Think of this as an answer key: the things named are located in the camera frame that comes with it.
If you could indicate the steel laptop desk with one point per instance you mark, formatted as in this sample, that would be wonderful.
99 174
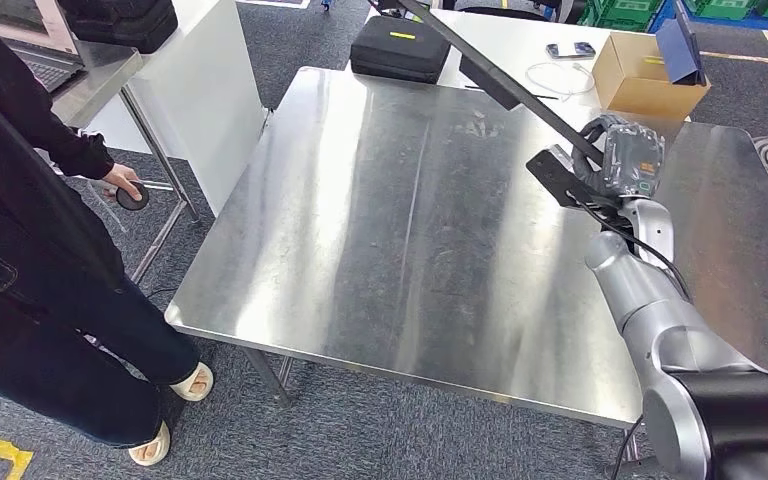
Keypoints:
102 79

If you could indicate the person's hand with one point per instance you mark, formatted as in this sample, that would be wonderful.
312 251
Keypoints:
122 179

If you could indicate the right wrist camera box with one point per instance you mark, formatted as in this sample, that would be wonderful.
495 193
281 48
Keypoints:
556 175

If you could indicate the blue metal shelf rack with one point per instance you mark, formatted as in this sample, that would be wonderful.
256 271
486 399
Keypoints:
722 25

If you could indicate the white table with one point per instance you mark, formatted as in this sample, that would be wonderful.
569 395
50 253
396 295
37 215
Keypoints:
523 33

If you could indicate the brown cardboard box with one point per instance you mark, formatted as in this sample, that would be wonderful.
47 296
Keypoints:
636 79

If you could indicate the blue folder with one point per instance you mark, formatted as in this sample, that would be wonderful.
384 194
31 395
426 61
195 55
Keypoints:
679 53

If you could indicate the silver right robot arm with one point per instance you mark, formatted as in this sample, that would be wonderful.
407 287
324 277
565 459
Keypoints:
656 318

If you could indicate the silver laptop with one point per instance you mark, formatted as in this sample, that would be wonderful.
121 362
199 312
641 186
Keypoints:
46 69

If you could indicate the black plastic mounting plate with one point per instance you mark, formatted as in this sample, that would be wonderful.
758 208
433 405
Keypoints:
490 73

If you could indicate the person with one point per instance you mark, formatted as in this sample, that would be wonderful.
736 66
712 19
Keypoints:
13 199

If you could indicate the white floor tape square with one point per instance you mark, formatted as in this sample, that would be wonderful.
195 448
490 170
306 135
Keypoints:
278 4

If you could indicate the smartphone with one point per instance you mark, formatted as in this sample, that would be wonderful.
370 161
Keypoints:
569 50

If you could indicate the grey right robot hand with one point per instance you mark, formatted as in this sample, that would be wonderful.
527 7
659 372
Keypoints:
629 159

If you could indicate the flat black item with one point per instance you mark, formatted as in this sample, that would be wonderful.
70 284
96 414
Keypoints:
397 50

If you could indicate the small black round object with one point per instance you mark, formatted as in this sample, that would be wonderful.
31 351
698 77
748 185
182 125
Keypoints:
131 200

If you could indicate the black bag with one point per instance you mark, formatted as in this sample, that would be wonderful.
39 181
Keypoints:
126 23

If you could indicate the stainless steel workbench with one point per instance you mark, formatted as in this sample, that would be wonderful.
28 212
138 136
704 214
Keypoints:
390 232

